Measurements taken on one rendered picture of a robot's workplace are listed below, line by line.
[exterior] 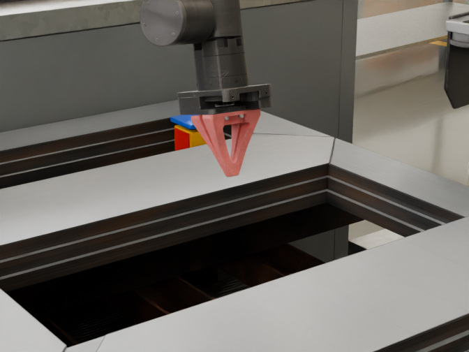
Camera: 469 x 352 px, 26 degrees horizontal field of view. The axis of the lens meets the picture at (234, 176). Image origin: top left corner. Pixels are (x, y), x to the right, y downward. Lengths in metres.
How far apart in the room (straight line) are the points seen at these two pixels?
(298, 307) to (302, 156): 0.50
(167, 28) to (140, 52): 0.74
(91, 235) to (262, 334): 0.36
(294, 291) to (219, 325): 0.11
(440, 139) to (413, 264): 3.42
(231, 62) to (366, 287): 0.29
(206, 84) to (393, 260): 0.29
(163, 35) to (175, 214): 0.35
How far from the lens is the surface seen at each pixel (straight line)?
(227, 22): 1.12
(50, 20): 1.71
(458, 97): 1.74
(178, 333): 1.01
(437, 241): 1.24
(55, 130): 1.66
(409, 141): 4.52
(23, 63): 1.70
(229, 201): 1.39
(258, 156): 1.52
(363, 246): 1.69
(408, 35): 5.61
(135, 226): 1.31
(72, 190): 1.39
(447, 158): 4.32
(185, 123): 1.62
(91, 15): 1.74
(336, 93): 2.10
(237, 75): 1.12
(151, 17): 1.08
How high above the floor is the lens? 1.35
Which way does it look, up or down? 20 degrees down
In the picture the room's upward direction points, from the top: straight up
